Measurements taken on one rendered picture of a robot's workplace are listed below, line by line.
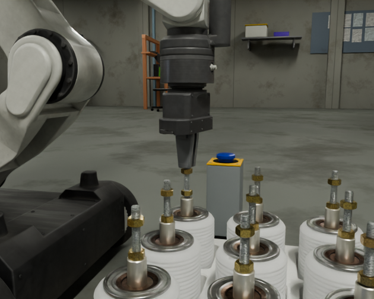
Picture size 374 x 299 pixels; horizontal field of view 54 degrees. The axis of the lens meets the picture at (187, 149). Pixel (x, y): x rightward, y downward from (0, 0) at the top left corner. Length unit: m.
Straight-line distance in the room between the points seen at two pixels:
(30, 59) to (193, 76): 0.32
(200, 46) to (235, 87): 9.21
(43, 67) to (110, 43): 10.07
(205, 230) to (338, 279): 0.23
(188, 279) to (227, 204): 0.29
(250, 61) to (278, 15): 1.27
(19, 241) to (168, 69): 0.40
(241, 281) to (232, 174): 0.39
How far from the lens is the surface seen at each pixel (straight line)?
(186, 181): 0.63
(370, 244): 0.39
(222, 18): 0.60
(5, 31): 0.84
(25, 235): 0.74
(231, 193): 0.77
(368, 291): 0.41
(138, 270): 0.42
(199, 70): 0.57
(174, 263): 0.51
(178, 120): 0.56
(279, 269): 0.50
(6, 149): 0.86
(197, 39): 0.58
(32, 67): 0.74
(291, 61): 9.76
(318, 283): 0.51
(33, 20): 0.81
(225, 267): 0.50
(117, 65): 10.66
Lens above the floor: 0.47
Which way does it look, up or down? 9 degrees down
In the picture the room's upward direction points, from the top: straight up
